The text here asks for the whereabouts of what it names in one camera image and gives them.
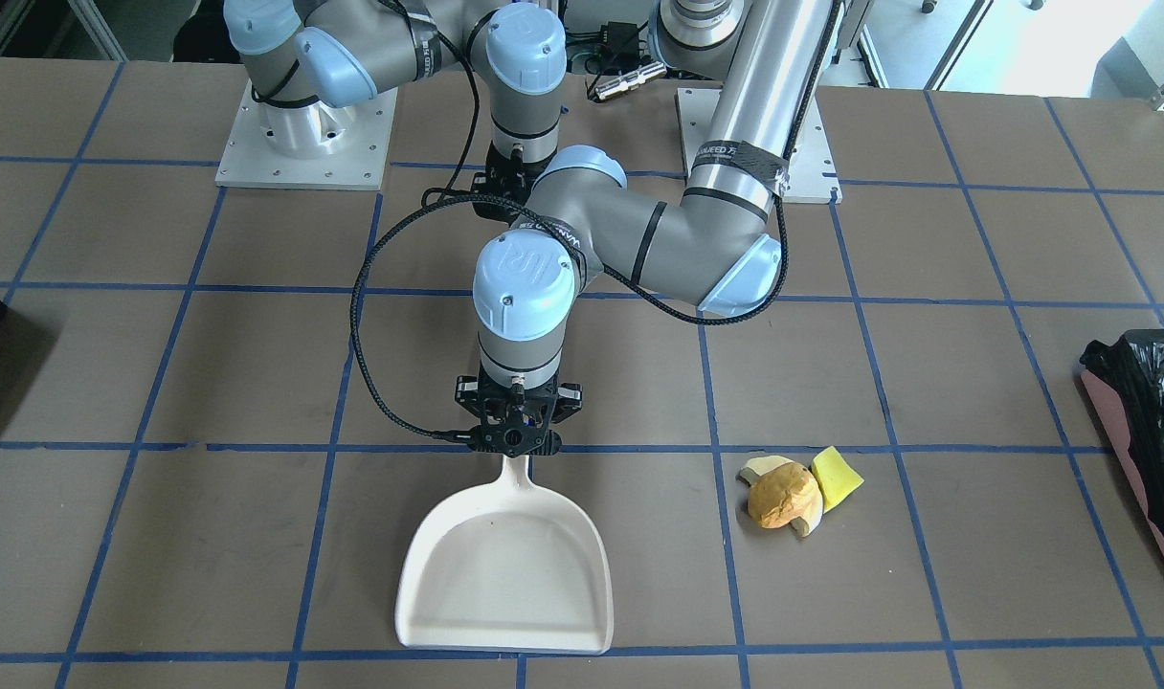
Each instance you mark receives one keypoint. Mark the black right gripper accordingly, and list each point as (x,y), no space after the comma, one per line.
(498,181)

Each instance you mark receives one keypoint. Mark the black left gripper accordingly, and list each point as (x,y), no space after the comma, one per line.
(466,392)

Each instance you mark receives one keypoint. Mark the beige plastic dustpan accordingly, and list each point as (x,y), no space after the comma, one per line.
(508,566)

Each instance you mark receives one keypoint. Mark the orange bread roll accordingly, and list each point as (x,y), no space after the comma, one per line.
(783,496)

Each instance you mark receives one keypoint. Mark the yellow sponge piece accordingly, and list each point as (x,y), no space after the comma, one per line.
(835,477)

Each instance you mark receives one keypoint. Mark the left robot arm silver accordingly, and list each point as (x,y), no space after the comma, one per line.
(710,250)

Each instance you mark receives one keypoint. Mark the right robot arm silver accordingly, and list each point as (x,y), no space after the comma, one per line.
(322,78)

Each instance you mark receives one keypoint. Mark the silver metal cylinder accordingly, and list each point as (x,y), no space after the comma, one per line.
(624,84)

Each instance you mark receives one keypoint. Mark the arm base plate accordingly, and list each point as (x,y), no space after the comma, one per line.
(315,147)
(813,176)

